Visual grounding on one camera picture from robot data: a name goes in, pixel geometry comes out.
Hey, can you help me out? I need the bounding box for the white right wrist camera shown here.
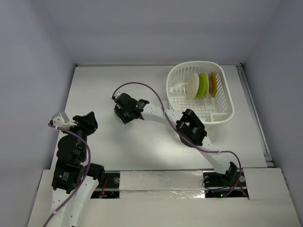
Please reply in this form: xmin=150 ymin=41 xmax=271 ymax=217
xmin=112 ymin=91 xmax=122 ymax=100

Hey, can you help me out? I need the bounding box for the lime green plate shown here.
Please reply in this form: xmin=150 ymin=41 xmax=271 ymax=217
xmin=196 ymin=73 xmax=208 ymax=98

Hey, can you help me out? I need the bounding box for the white plastic dish rack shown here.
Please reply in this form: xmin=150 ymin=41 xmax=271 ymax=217
xmin=166 ymin=61 xmax=234 ymax=125

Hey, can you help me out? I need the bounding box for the beige speckled plate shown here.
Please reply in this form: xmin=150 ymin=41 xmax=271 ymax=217
xmin=205 ymin=77 xmax=211 ymax=98

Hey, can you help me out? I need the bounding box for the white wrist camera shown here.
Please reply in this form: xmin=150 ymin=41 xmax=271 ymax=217
xmin=50 ymin=112 xmax=77 ymax=130
xmin=112 ymin=91 xmax=122 ymax=100

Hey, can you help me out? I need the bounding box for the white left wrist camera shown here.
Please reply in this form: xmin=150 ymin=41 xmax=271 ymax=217
xmin=50 ymin=112 xmax=77 ymax=130

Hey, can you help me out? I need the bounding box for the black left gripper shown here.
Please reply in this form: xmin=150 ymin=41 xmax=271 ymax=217
xmin=62 ymin=111 xmax=97 ymax=160

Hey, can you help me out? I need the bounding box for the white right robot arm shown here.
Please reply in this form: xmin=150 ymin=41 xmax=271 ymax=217
xmin=112 ymin=92 xmax=237 ymax=185

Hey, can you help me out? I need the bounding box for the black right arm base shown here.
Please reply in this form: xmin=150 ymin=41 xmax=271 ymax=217
xmin=202 ymin=172 xmax=249 ymax=198

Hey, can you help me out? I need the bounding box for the mustard yellow plate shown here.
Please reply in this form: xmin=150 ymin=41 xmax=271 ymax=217
xmin=209 ymin=72 xmax=217 ymax=98

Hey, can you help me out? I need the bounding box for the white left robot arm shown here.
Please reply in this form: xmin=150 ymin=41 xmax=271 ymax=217
xmin=44 ymin=112 xmax=105 ymax=227

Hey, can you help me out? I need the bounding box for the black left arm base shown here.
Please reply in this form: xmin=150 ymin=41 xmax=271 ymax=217
xmin=91 ymin=172 xmax=120 ymax=199

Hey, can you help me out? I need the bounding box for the cream plate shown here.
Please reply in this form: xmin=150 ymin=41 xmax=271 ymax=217
xmin=186 ymin=73 xmax=200 ymax=98

